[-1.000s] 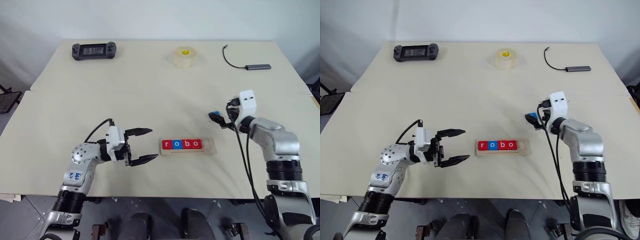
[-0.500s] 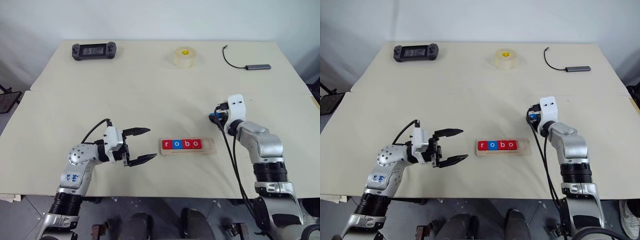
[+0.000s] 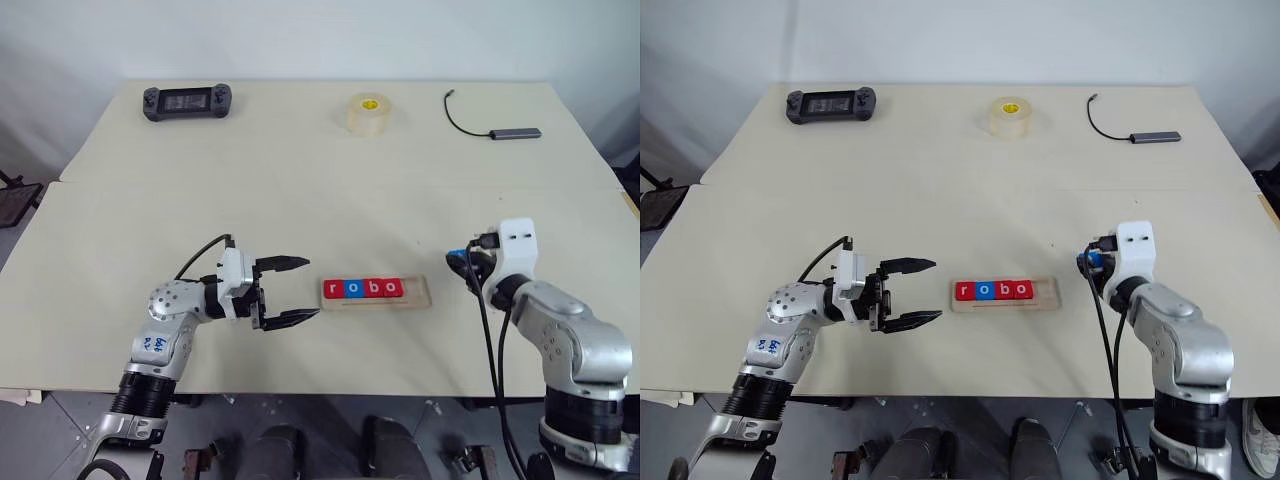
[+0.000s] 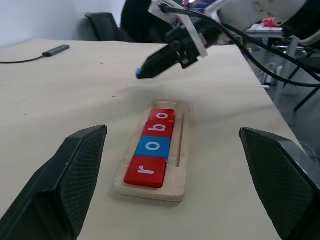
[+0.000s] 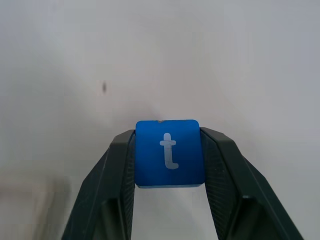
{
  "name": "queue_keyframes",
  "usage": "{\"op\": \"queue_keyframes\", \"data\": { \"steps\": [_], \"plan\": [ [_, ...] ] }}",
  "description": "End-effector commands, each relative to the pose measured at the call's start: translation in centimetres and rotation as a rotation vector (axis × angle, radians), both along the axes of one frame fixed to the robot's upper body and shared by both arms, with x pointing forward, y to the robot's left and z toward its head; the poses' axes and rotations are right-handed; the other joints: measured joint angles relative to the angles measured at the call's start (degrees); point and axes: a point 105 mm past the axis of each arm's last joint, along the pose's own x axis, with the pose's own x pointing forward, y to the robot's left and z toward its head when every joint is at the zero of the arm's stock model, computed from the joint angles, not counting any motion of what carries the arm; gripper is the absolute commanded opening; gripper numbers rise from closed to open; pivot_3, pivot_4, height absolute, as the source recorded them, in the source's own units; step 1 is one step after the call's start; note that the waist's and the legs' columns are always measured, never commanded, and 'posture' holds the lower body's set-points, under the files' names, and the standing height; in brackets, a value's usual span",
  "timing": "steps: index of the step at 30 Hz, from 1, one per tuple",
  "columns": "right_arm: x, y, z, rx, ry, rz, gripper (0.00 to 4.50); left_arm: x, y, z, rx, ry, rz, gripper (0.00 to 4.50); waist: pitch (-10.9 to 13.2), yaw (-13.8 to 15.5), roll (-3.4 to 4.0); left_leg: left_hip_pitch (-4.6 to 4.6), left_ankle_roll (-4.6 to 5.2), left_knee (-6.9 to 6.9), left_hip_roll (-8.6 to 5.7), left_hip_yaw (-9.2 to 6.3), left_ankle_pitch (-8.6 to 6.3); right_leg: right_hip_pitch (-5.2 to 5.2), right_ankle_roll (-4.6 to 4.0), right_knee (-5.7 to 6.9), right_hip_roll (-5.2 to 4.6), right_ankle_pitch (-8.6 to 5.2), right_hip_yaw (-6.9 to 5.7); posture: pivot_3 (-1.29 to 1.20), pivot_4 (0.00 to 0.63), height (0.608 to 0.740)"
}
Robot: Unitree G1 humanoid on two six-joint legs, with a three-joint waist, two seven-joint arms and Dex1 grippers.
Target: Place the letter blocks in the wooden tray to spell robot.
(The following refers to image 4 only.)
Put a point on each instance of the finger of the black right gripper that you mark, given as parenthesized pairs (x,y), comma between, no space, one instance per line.
(161,56)
(160,70)

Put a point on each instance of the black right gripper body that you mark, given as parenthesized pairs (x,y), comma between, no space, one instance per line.
(181,40)

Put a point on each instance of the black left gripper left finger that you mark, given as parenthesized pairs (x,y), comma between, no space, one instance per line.
(50,195)

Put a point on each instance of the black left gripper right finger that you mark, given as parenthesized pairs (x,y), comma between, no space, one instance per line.
(282,190)

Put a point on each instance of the blue letter tile t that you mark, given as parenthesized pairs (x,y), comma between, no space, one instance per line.
(138,73)

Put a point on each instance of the red letter tile o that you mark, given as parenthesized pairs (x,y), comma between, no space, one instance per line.
(155,115)

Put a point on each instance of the red letter tile b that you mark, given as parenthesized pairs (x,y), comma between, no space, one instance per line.
(150,128)

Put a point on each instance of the wooden letter tray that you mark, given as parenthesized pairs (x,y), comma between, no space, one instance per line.
(180,185)

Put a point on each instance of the black office chair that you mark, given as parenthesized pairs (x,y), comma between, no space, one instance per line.
(105,27)

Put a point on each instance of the small red object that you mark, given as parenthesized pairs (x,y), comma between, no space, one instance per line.
(268,22)

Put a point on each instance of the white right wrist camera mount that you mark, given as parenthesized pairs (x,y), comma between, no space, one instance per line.
(193,32)

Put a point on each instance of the grey metal frame stand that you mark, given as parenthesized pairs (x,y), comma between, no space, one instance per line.
(293,47)

